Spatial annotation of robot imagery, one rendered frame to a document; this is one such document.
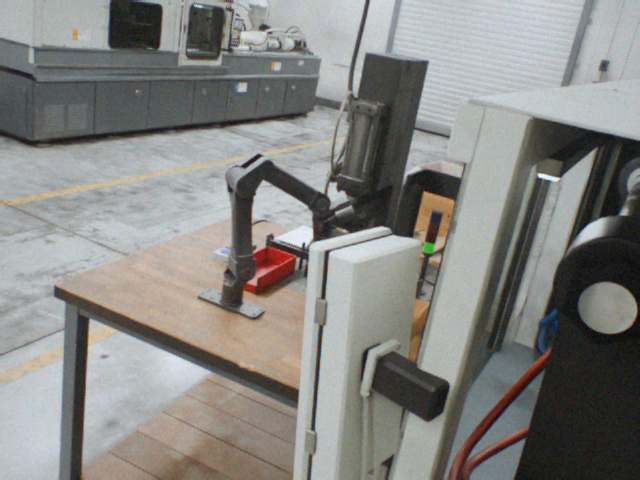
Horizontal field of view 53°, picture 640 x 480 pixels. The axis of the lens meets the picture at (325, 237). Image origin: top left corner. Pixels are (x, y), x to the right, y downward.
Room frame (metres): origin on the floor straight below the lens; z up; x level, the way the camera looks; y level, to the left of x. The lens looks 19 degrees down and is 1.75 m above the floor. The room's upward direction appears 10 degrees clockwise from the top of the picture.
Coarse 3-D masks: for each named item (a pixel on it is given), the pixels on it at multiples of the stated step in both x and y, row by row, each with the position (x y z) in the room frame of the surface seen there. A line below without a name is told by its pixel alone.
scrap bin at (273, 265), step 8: (264, 248) 2.03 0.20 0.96; (272, 248) 2.04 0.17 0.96; (256, 256) 1.98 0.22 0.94; (264, 256) 2.04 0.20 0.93; (272, 256) 2.04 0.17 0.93; (280, 256) 2.02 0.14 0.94; (288, 256) 2.01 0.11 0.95; (264, 264) 2.01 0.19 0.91; (272, 264) 2.03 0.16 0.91; (280, 264) 2.02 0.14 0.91; (288, 264) 1.95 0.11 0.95; (264, 272) 1.95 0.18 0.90; (272, 272) 1.85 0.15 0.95; (280, 272) 1.91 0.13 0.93; (288, 272) 1.96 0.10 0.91; (256, 280) 1.87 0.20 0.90; (264, 280) 1.81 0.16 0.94; (272, 280) 1.86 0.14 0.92; (280, 280) 1.91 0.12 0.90; (248, 288) 1.79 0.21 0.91; (256, 288) 1.78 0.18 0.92; (264, 288) 1.82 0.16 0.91
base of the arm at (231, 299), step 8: (224, 280) 1.67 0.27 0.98; (224, 288) 1.66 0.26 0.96; (232, 288) 1.65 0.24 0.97; (240, 288) 1.66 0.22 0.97; (200, 296) 1.68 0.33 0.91; (208, 296) 1.69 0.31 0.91; (216, 296) 1.70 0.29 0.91; (224, 296) 1.65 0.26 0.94; (232, 296) 1.65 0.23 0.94; (240, 296) 1.66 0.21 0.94; (216, 304) 1.66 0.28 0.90; (224, 304) 1.65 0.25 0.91; (232, 304) 1.65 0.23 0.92; (240, 304) 1.67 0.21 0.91; (248, 304) 1.68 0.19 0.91; (240, 312) 1.63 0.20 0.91; (248, 312) 1.63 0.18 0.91; (256, 312) 1.64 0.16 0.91; (264, 312) 1.66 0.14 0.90
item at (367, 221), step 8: (352, 200) 1.97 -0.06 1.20; (360, 200) 2.06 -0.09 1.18; (368, 200) 2.11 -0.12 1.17; (376, 200) 2.10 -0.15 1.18; (360, 208) 1.97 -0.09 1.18; (368, 208) 2.04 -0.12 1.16; (360, 216) 1.95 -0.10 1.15; (368, 216) 2.01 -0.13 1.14; (344, 224) 1.94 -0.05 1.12; (352, 224) 1.93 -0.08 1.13; (360, 224) 1.92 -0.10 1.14; (368, 224) 1.96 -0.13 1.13
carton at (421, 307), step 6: (420, 300) 1.80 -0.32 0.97; (414, 306) 1.80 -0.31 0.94; (420, 306) 1.80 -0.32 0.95; (426, 306) 1.77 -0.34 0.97; (414, 312) 1.80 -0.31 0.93; (420, 312) 1.79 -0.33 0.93; (426, 312) 1.77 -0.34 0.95; (414, 318) 1.80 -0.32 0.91; (420, 318) 1.71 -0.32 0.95; (414, 324) 1.65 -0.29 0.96; (420, 324) 1.73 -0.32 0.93; (414, 330) 1.67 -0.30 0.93; (414, 336) 1.68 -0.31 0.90
